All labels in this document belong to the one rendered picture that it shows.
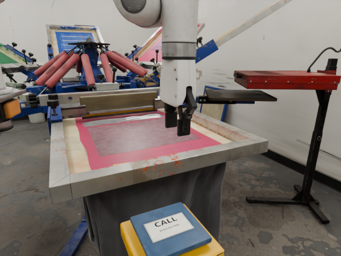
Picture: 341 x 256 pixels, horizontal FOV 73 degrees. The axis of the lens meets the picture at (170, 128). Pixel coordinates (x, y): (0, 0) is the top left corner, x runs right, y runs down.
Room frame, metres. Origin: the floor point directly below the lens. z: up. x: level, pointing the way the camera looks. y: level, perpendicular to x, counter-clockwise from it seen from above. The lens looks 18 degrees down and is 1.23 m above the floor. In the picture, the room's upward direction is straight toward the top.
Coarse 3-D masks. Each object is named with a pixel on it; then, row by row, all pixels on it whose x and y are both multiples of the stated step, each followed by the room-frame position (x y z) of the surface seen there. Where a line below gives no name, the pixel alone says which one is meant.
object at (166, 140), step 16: (144, 112) 1.12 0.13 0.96; (160, 112) 1.12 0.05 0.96; (144, 128) 0.86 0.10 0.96; (160, 128) 0.86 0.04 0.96; (176, 128) 0.86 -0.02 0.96; (192, 128) 0.86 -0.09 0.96; (160, 144) 0.69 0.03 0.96; (176, 144) 0.69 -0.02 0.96; (192, 144) 0.69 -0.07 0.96; (208, 144) 0.69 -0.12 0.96
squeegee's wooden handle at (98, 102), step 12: (84, 96) 0.98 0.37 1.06; (96, 96) 0.99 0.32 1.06; (108, 96) 1.01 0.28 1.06; (120, 96) 1.03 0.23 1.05; (132, 96) 1.06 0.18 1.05; (144, 96) 1.08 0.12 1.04; (156, 96) 1.11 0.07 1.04; (96, 108) 0.99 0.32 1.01; (108, 108) 1.01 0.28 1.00; (120, 108) 1.03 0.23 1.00
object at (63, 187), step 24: (192, 120) 0.96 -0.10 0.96; (216, 120) 0.85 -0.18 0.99; (240, 144) 0.60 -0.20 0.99; (264, 144) 0.63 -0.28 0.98; (120, 168) 0.46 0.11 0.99; (144, 168) 0.47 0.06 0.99; (168, 168) 0.49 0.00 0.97; (192, 168) 0.52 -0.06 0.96; (72, 192) 0.40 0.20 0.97; (96, 192) 0.42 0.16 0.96
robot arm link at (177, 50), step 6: (162, 48) 0.51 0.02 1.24; (168, 48) 0.50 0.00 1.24; (174, 48) 0.49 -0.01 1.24; (180, 48) 0.49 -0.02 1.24; (186, 48) 0.49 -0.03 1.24; (192, 48) 0.50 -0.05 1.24; (162, 54) 0.51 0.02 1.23; (168, 54) 0.50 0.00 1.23; (174, 54) 0.49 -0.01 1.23; (180, 54) 0.49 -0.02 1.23; (186, 54) 0.49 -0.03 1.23; (192, 54) 0.50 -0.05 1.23
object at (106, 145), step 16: (80, 128) 0.86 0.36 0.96; (96, 128) 0.86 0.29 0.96; (112, 128) 0.86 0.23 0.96; (128, 128) 0.86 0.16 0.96; (96, 144) 0.69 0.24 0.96; (112, 144) 0.69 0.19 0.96; (128, 144) 0.69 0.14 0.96; (144, 144) 0.69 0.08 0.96; (96, 160) 0.57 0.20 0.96; (112, 160) 0.57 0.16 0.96; (128, 160) 0.57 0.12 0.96
